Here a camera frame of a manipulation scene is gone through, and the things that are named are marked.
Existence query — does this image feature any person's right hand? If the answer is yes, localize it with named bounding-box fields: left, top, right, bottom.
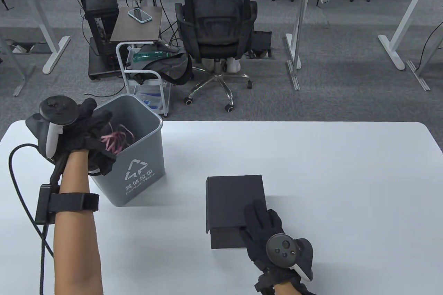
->
left=239, top=200, right=306, bottom=292

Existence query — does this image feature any person's left hand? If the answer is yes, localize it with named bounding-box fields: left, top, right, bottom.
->
left=57, top=98, right=117, bottom=176

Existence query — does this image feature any pink ribbon bow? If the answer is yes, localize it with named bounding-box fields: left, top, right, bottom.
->
left=100, top=123, right=136, bottom=154

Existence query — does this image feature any black gift box base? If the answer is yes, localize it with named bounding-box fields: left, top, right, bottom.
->
left=210, top=226, right=249, bottom=249

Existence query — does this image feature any black gift box lid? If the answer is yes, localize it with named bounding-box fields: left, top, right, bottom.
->
left=206, top=175, right=267, bottom=236

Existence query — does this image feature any person's right forearm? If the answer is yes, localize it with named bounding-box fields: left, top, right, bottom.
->
left=273, top=282, right=296, bottom=295

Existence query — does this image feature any person's left forearm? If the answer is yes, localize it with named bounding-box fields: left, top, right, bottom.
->
left=54, top=150, right=104, bottom=295

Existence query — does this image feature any black floor socket box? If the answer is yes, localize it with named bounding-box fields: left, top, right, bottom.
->
left=247, top=30, right=276, bottom=59

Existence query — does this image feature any black and white hand controller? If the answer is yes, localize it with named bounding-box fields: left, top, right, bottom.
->
left=26, top=96, right=77, bottom=164
left=266, top=234, right=314, bottom=282

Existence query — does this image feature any grey plastic trash bin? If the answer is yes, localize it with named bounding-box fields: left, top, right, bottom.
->
left=87, top=94, right=165, bottom=208

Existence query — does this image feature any white rolling cart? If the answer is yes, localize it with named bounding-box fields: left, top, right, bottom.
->
left=116, top=41, right=172, bottom=117

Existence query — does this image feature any green bottle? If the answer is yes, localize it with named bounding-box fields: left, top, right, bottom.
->
left=133, top=51, right=172, bottom=62

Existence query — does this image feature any grey backpack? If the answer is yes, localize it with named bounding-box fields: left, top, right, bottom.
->
left=126, top=44, right=193, bottom=85

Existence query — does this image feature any dark brown side table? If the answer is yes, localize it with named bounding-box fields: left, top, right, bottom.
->
left=110, top=6, right=163, bottom=44

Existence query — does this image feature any black computer tower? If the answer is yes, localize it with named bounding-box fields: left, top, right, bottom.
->
left=84, top=0, right=120, bottom=67

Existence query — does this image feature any smartphone in blue case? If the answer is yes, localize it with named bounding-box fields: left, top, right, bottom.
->
left=127, top=8, right=153, bottom=24

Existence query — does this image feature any black mesh office chair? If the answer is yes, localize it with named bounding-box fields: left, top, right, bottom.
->
left=174, top=0, right=258, bottom=113

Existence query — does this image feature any thick black braided cable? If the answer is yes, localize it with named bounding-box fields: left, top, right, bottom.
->
left=9, top=143, right=56, bottom=295

